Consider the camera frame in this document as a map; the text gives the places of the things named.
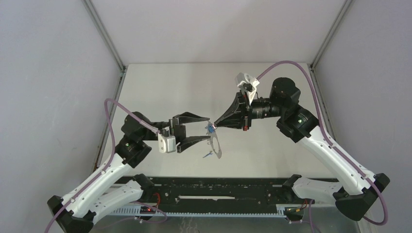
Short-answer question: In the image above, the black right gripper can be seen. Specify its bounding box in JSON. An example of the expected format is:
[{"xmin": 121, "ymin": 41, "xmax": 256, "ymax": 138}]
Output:
[{"xmin": 214, "ymin": 90, "xmax": 284, "ymax": 132}]

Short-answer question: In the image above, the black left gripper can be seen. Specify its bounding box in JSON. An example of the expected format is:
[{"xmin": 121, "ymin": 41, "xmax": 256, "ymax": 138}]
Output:
[{"xmin": 152, "ymin": 112, "xmax": 210, "ymax": 152}]

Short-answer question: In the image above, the silver key with blue head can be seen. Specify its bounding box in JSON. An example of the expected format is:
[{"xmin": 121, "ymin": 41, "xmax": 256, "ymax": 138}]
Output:
[{"xmin": 207, "ymin": 125, "xmax": 215, "ymax": 133}]

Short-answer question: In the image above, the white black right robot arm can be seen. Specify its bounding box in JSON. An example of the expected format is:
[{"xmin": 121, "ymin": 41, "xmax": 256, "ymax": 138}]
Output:
[{"xmin": 214, "ymin": 77, "xmax": 390, "ymax": 221}]

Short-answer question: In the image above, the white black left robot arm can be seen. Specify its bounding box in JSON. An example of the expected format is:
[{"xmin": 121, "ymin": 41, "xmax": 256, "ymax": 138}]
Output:
[{"xmin": 47, "ymin": 112, "xmax": 210, "ymax": 233}]

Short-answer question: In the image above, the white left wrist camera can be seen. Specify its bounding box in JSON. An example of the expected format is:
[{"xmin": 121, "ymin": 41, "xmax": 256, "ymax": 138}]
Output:
[{"xmin": 157, "ymin": 128, "xmax": 176, "ymax": 153}]

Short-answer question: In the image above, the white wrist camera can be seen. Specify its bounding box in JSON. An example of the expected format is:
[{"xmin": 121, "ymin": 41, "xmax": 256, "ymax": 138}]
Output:
[
  {"xmin": 236, "ymin": 73, "xmax": 260, "ymax": 105},
  {"xmin": 157, "ymin": 128, "xmax": 176, "ymax": 153}
]

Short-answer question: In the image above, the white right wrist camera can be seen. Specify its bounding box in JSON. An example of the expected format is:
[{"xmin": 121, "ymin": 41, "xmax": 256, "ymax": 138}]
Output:
[{"xmin": 236, "ymin": 73, "xmax": 260, "ymax": 105}]

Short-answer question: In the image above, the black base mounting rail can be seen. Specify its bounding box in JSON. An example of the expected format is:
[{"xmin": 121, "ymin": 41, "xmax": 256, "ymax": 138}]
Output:
[{"xmin": 140, "ymin": 177, "xmax": 309, "ymax": 216}]

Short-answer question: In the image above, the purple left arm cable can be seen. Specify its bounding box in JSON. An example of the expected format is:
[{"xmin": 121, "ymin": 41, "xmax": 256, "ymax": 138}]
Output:
[{"xmin": 44, "ymin": 98, "xmax": 162, "ymax": 233}]

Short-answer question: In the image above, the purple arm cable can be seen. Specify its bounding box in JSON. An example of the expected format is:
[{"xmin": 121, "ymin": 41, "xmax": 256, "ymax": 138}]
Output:
[
  {"xmin": 44, "ymin": 98, "xmax": 162, "ymax": 233},
  {"xmin": 257, "ymin": 61, "xmax": 389, "ymax": 226}
]

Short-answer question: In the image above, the aluminium frame rail right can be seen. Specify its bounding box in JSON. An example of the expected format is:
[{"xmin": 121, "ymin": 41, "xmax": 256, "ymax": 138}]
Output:
[{"xmin": 309, "ymin": 0, "xmax": 355, "ymax": 140}]

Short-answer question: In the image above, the aluminium frame rail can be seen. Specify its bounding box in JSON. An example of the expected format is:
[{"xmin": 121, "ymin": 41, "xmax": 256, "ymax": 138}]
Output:
[
  {"xmin": 81, "ymin": 0, "xmax": 128, "ymax": 162},
  {"xmin": 309, "ymin": 0, "xmax": 355, "ymax": 140}
]

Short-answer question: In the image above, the aluminium frame rail left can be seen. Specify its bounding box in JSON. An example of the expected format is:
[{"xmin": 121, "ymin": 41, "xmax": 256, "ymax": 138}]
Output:
[{"xmin": 81, "ymin": 0, "xmax": 128, "ymax": 162}]

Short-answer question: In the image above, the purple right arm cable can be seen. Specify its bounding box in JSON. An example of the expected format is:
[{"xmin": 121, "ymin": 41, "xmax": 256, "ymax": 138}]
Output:
[{"xmin": 257, "ymin": 61, "xmax": 389, "ymax": 226}]

